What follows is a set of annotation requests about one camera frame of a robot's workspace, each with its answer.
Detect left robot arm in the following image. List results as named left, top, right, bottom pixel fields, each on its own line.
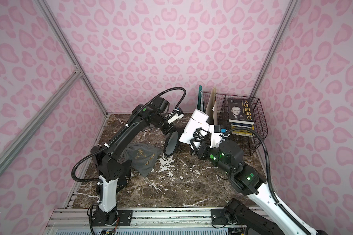
left=91, top=98, right=175, bottom=226

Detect white hair dryer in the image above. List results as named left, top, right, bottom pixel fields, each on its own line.
left=179, top=109, right=209, bottom=150

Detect black wire basket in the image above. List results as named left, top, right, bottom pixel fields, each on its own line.
left=216, top=93, right=268, bottom=156

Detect yellow striped book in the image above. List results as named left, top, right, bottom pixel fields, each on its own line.
left=230, top=122, right=256, bottom=137

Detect black pouch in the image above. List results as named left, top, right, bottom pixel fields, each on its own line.
left=96, top=168, right=131, bottom=196
left=163, top=127, right=184, bottom=157

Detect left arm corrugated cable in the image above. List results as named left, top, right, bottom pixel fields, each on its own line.
left=71, top=87, right=187, bottom=235

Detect black portrait book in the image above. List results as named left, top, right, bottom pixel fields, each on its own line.
left=228, top=99, right=255, bottom=125

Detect grey hair dryer pouch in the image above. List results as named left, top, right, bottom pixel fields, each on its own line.
left=123, top=143, right=162, bottom=177

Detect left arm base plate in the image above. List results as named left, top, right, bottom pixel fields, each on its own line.
left=92, top=209, right=133, bottom=227

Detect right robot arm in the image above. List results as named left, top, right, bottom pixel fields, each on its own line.
left=191, top=140, right=325, bottom=235

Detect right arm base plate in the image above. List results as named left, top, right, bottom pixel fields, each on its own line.
left=210, top=208, right=245, bottom=229

